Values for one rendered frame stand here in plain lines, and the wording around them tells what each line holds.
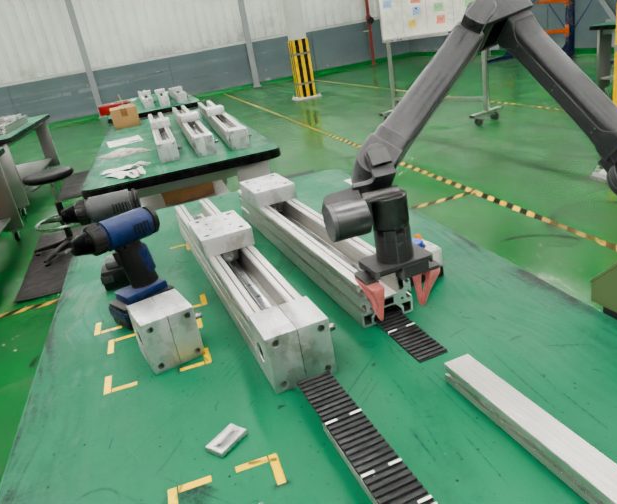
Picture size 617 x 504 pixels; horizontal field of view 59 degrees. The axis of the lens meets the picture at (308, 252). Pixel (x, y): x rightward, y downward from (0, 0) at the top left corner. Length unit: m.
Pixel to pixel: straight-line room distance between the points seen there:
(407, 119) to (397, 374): 0.40
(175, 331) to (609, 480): 0.65
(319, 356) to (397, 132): 0.37
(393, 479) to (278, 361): 0.27
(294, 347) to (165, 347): 0.25
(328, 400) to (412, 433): 0.11
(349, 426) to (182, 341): 0.37
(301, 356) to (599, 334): 0.45
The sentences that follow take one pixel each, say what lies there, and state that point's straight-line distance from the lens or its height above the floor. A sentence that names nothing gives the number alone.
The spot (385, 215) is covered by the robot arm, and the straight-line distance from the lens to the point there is 0.82.
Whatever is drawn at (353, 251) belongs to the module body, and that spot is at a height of 0.85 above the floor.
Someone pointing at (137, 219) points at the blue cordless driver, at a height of 0.98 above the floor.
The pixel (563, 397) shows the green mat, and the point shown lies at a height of 0.78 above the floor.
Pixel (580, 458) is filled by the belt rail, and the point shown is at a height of 0.81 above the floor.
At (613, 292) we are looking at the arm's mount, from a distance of 0.99.
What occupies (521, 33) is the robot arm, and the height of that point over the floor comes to 1.20.
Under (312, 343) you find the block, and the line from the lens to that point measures 0.82.
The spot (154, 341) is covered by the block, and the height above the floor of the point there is 0.84.
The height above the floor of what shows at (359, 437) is 0.81.
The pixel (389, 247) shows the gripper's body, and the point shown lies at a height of 0.94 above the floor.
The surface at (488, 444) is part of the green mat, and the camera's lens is 0.73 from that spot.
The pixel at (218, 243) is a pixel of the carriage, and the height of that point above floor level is 0.89.
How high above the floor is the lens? 1.27
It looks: 22 degrees down
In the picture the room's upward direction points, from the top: 10 degrees counter-clockwise
